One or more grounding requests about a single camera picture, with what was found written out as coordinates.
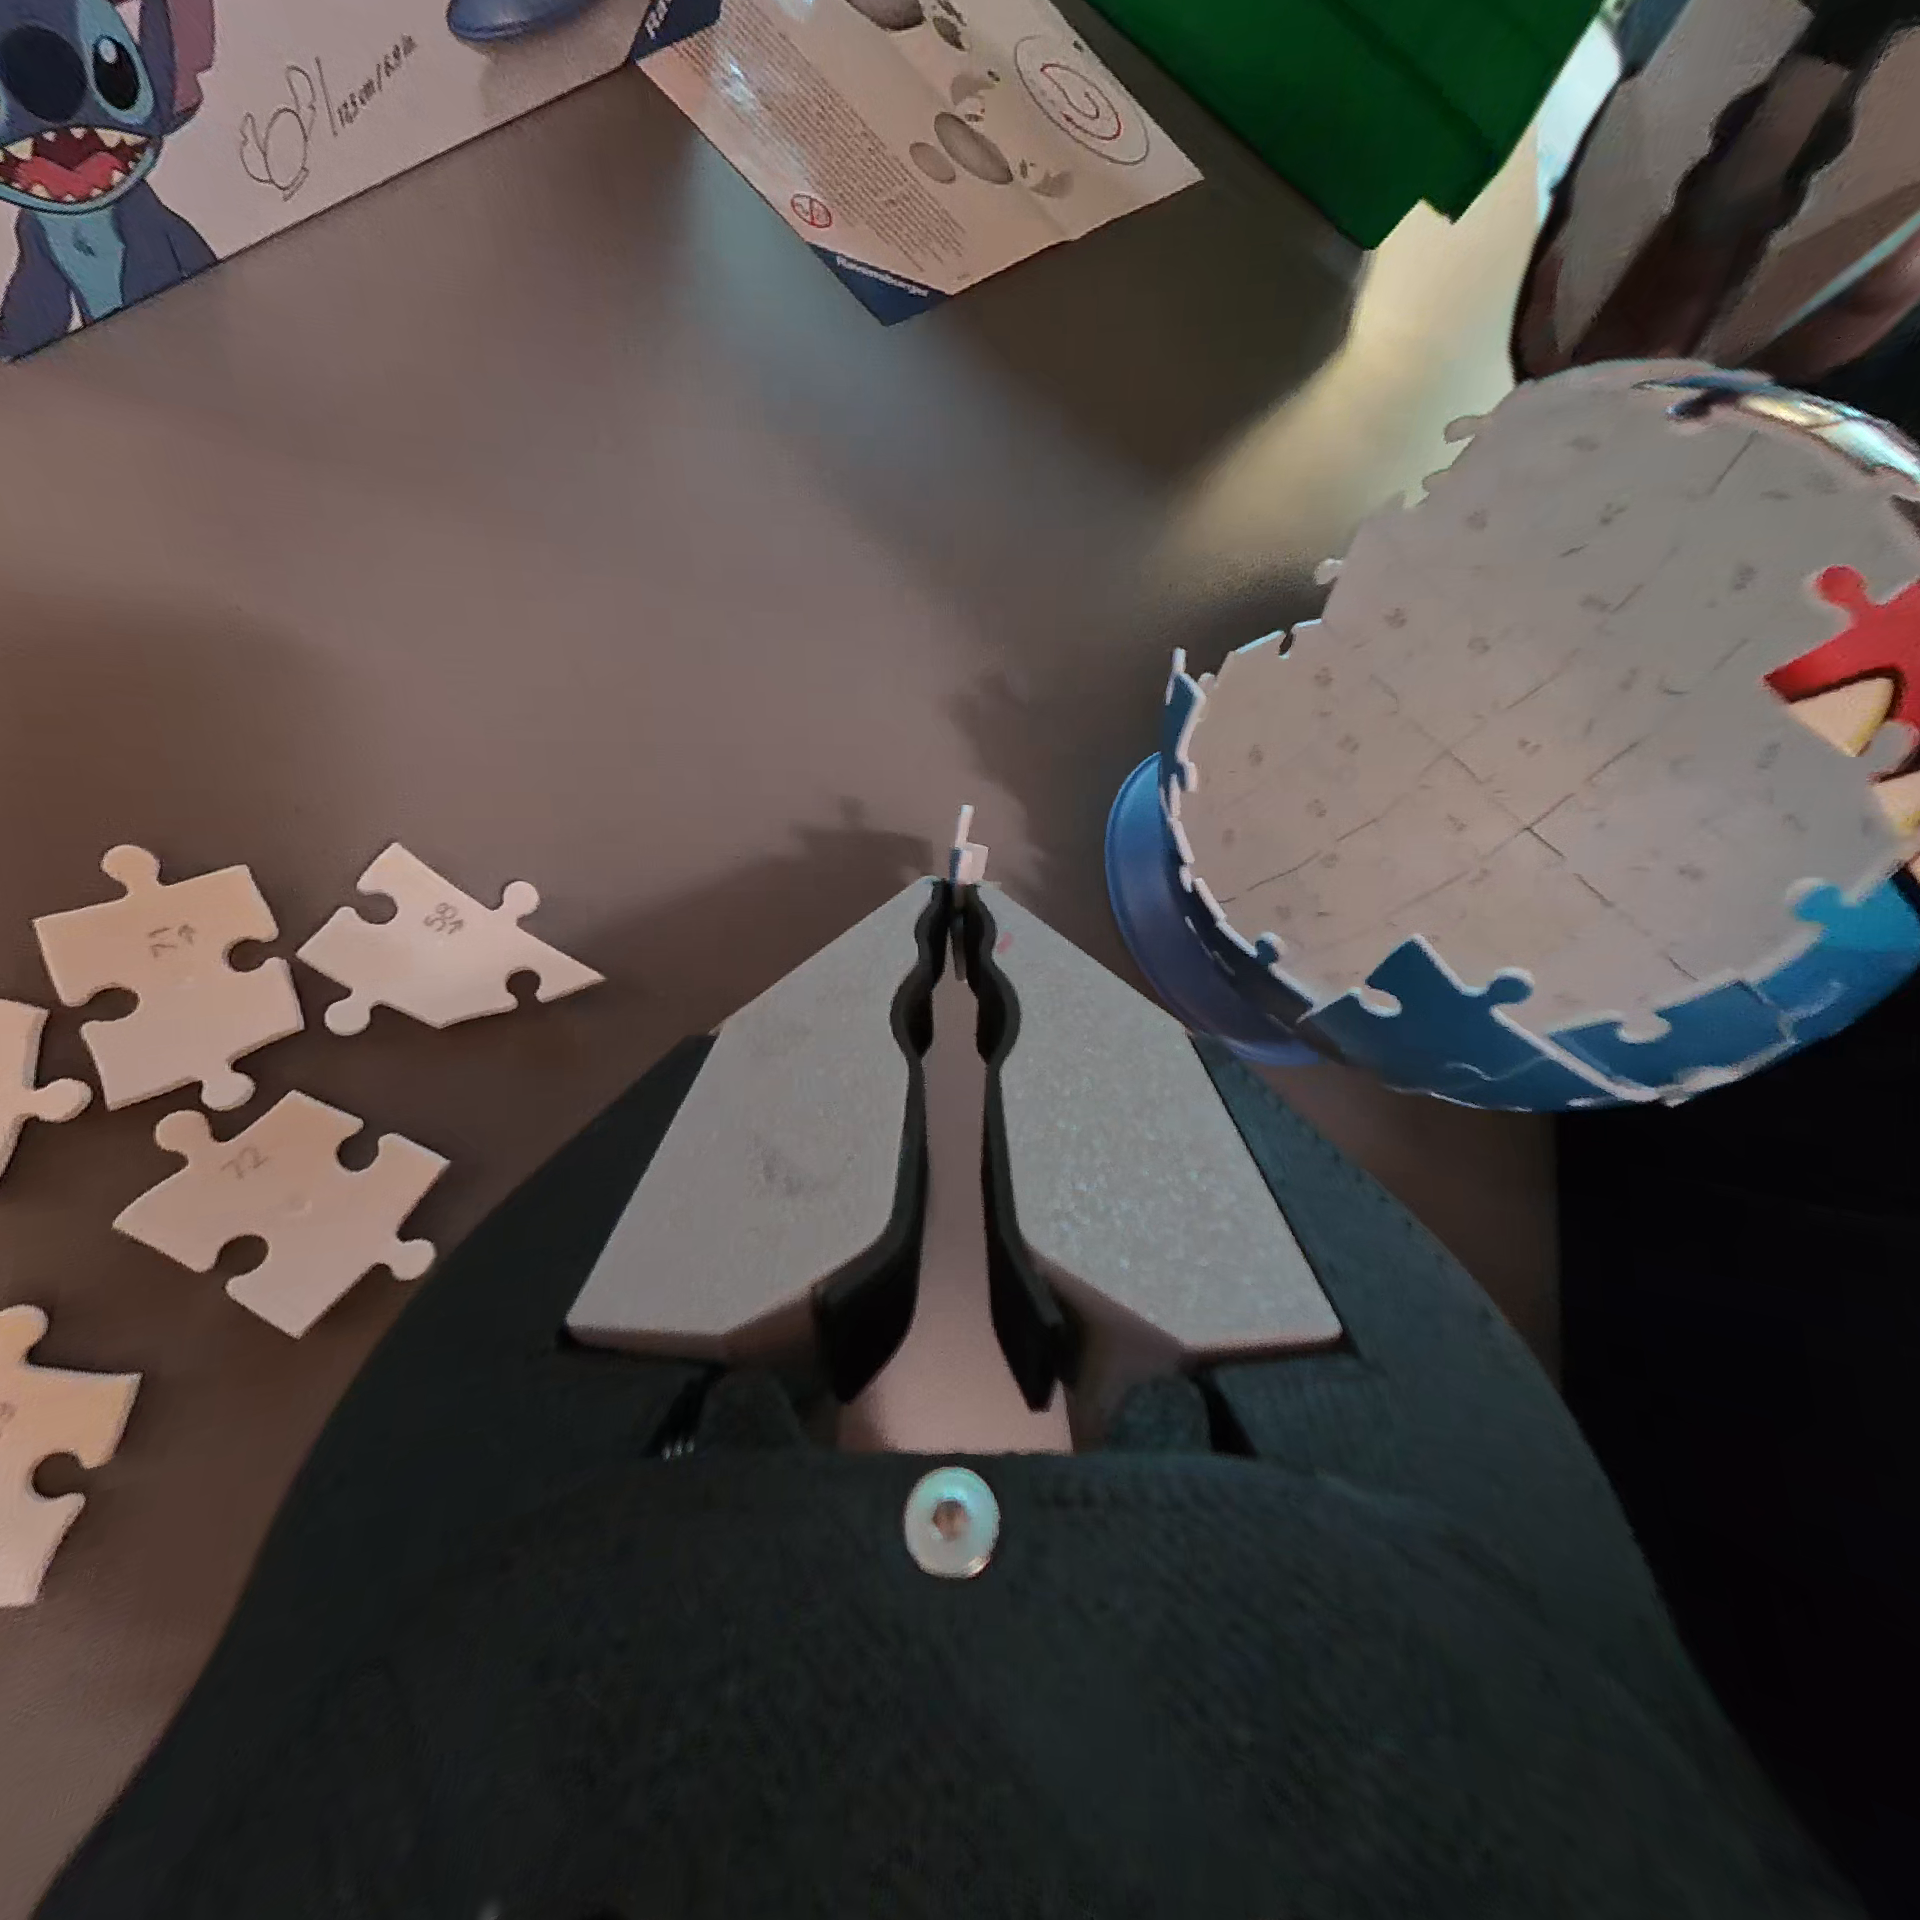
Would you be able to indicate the white puzzle pieces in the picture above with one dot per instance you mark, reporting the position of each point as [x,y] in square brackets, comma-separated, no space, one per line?
[283,1198]

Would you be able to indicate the blue plastic ball stand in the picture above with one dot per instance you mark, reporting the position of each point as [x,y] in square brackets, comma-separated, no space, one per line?
[1164,929]

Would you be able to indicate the person's right hand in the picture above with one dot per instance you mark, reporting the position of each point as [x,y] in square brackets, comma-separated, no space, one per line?
[1623,300]

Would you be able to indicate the colourful cardboard puzzle box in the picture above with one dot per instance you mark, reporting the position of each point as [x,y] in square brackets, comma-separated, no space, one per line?
[300,135]

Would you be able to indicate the white puzzle piece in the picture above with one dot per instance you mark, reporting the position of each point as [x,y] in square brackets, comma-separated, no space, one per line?
[970,856]

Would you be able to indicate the stacked green plastic bins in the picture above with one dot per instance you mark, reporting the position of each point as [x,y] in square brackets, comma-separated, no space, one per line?
[1350,91]

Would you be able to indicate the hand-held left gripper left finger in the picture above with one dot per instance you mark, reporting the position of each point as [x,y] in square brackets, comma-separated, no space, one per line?
[750,1185]

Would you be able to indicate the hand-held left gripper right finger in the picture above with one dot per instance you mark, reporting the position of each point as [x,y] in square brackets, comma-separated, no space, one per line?
[1155,1185]

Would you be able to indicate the white instruction leaflet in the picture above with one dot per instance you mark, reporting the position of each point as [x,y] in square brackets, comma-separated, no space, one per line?
[929,135]

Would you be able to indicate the blue white puzzle ball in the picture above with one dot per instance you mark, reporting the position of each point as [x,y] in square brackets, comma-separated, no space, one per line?
[1500,749]

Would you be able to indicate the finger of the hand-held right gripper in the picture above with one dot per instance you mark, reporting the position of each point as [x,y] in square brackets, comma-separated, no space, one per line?
[1895,135]
[1665,74]

